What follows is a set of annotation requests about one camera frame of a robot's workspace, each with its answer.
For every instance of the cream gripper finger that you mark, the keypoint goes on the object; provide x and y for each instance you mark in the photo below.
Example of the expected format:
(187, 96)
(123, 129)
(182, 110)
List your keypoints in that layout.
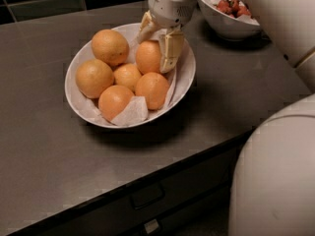
(147, 28)
(171, 44)

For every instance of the white rounded gripper body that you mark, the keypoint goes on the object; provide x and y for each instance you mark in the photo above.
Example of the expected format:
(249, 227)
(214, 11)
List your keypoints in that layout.
(169, 9)

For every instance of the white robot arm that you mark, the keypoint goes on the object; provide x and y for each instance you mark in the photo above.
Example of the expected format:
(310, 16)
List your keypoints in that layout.
(273, 189)

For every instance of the large white oval bowl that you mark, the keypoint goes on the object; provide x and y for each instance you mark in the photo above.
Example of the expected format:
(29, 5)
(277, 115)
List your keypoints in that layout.
(186, 63)

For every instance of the white bowl with strawberries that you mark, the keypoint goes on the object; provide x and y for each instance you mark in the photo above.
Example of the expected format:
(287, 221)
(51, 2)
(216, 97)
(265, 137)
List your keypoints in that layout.
(231, 30)

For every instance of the small centre orange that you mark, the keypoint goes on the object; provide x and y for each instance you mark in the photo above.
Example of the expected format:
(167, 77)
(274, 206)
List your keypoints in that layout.
(127, 75)

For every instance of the white paper liner in bowl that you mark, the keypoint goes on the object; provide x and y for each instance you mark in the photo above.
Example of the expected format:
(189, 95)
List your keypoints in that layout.
(135, 113)

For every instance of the red strawberries pile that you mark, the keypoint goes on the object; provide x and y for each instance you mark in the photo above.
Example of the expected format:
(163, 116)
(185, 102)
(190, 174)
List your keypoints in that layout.
(233, 8)

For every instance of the dark upper drawer front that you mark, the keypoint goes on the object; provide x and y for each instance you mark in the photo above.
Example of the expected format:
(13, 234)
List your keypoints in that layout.
(122, 209)

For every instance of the dark drawer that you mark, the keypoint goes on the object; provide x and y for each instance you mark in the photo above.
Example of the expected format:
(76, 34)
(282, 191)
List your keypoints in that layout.
(202, 215)
(122, 209)

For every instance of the dark lower drawer front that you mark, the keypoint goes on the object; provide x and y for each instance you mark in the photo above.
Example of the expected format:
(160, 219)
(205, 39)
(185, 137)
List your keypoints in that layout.
(202, 215)

